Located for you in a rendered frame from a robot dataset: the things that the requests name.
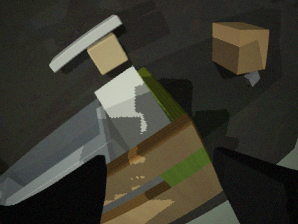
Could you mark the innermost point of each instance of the tan cardboard box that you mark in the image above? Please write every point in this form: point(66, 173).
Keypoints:
point(240, 47)

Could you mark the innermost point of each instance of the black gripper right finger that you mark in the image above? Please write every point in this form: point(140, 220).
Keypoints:
point(259, 192)

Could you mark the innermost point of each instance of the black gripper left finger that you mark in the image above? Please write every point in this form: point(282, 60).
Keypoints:
point(76, 199)

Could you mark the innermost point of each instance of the tan block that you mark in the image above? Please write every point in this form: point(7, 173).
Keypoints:
point(107, 53)

